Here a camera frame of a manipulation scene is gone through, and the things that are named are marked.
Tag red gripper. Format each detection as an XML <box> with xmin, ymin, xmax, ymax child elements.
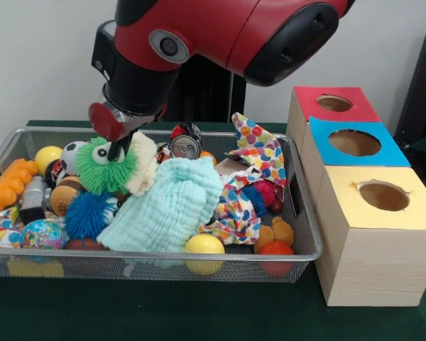
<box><xmin>88</xmin><ymin>102</ymin><xmax>145</xmax><ymax>163</ymax></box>

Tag cream waffle cloth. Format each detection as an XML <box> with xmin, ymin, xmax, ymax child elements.
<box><xmin>125</xmin><ymin>131</ymin><xmax>160</xmax><ymax>198</ymax></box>

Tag green spiky ball with eyes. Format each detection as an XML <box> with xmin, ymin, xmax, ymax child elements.
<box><xmin>75</xmin><ymin>136</ymin><xmax>140</xmax><ymax>195</ymax></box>

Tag mint green cloth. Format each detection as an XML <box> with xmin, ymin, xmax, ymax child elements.
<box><xmin>96</xmin><ymin>156</ymin><xmax>224</xmax><ymax>268</ymax></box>

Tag orange ladder-shaped block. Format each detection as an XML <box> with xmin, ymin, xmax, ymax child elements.
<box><xmin>0</xmin><ymin>158</ymin><xmax>39</xmax><ymax>212</ymax></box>

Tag polka dot cloth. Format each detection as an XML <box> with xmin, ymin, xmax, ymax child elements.
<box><xmin>198</xmin><ymin>112</ymin><xmax>289</xmax><ymax>246</ymax></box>

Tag wooden three-hole box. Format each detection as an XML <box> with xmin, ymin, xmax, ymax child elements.
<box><xmin>285</xmin><ymin>85</ymin><xmax>426</xmax><ymax>308</ymax></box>

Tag small soccer ball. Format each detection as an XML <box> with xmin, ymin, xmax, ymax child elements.
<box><xmin>60</xmin><ymin>141</ymin><xmax>88</xmax><ymax>178</ymax></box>

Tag crushed soda can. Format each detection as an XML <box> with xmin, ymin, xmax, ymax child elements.
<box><xmin>169</xmin><ymin>121</ymin><xmax>203</xmax><ymax>161</ymax></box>

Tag yellow ball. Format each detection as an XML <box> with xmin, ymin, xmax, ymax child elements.
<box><xmin>34</xmin><ymin>146</ymin><xmax>63</xmax><ymax>175</ymax></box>
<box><xmin>183</xmin><ymin>233</ymin><xmax>226</xmax><ymax>276</ymax></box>

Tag blue spiky ball with eyes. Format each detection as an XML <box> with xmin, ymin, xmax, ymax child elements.
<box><xmin>64</xmin><ymin>191</ymin><xmax>119</xmax><ymax>241</ymax></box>

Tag globe print ball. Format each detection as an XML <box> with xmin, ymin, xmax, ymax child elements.
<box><xmin>20</xmin><ymin>219</ymin><xmax>67</xmax><ymax>250</ymax></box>

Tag dark green tablecloth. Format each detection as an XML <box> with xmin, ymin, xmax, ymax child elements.
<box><xmin>0</xmin><ymin>119</ymin><xmax>426</xmax><ymax>341</ymax></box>

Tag red orange ball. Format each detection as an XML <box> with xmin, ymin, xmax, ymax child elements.
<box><xmin>258</xmin><ymin>241</ymin><xmax>295</xmax><ymax>278</ymax></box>

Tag black panel stand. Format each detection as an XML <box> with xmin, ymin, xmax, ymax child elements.
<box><xmin>393</xmin><ymin>23</ymin><xmax>426</xmax><ymax>145</ymax></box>

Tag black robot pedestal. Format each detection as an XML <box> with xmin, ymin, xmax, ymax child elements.
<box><xmin>159</xmin><ymin>53</ymin><xmax>249</xmax><ymax>124</ymax></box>

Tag wire mesh bin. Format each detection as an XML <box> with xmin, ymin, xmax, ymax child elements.
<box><xmin>0</xmin><ymin>126</ymin><xmax>323</xmax><ymax>286</ymax></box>

